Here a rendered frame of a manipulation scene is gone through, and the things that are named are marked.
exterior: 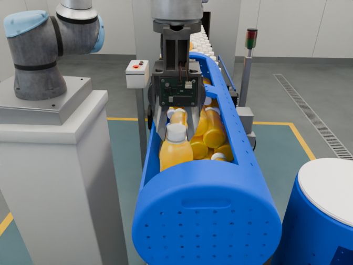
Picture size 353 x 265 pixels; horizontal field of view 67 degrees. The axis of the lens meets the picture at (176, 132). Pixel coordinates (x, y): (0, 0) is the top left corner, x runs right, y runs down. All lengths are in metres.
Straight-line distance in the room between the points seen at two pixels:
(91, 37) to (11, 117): 0.33
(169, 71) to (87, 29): 0.53
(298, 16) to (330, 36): 0.75
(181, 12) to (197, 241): 0.40
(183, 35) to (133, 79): 1.09
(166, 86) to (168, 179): 0.17
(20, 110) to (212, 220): 0.62
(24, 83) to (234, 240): 0.70
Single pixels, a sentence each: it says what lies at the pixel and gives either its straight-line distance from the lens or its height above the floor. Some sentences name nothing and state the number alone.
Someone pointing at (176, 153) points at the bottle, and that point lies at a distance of 0.50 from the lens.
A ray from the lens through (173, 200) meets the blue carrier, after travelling 0.46.
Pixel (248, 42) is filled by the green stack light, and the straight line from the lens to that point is 1.68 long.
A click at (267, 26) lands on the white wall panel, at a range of 5.60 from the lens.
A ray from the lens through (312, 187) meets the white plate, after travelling 0.81.
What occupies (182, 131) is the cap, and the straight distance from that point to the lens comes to 0.49.
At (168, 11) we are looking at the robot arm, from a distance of 0.38.
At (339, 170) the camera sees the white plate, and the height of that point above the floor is 1.04.
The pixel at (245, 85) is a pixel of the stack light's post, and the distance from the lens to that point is 1.76.
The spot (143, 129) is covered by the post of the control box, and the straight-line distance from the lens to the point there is 1.67.
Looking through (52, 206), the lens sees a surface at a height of 0.84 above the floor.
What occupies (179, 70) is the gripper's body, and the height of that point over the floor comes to 1.41.
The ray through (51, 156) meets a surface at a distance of 0.88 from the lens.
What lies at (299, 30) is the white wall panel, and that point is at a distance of 5.79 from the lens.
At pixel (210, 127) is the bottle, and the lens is 0.80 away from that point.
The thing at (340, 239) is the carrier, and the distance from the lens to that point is 0.79.
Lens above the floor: 1.52
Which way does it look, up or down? 31 degrees down
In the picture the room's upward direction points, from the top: straight up
